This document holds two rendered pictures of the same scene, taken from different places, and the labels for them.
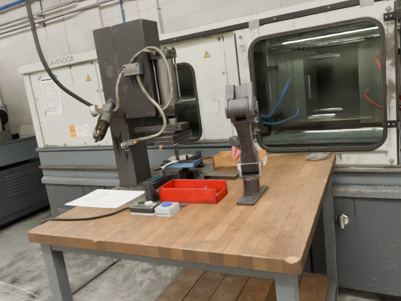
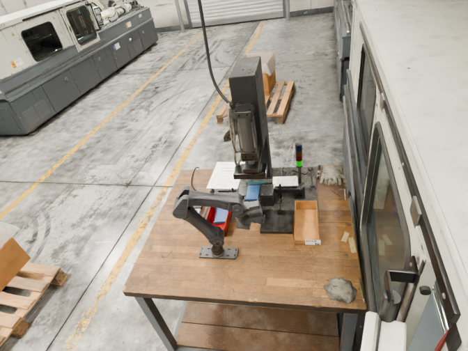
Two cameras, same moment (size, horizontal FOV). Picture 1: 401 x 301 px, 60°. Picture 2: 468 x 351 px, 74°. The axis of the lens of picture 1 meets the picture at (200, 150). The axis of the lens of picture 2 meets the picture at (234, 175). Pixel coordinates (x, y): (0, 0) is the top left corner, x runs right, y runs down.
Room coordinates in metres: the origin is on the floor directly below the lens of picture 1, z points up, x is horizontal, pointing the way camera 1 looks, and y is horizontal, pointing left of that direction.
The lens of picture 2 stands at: (1.24, -1.25, 2.17)
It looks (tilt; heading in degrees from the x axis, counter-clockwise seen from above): 37 degrees down; 80
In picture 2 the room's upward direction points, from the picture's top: 11 degrees counter-clockwise
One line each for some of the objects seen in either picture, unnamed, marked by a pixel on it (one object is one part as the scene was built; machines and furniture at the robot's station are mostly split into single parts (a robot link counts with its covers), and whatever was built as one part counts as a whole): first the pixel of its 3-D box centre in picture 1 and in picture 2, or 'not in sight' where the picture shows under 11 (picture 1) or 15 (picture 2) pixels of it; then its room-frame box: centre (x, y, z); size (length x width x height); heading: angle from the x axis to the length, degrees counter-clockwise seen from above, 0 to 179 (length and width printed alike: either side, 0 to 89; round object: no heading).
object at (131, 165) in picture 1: (123, 108); (255, 124); (1.72, 0.35, 1.28); 0.14 x 0.12 x 0.75; 154
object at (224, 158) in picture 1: (240, 160); (307, 221); (1.77, -0.20, 0.93); 0.25 x 0.13 x 0.08; 64
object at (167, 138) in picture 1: (157, 116); (249, 149); (1.62, 0.18, 1.22); 0.26 x 0.18 x 0.30; 64
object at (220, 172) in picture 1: (225, 172); (276, 221); (1.63, -0.11, 0.91); 0.17 x 0.16 x 0.02; 154
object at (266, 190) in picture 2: (179, 166); (255, 190); (1.60, 0.11, 0.98); 0.20 x 0.10 x 0.01; 154
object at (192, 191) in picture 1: (193, 190); (219, 216); (1.35, 0.05, 0.93); 0.25 x 0.12 x 0.06; 64
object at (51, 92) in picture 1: (50, 94); (354, 30); (2.91, 1.16, 1.41); 0.25 x 0.01 x 0.33; 60
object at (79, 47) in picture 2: not in sight; (83, 25); (0.13, 6.38, 1.21); 0.86 x 0.10 x 0.79; 60
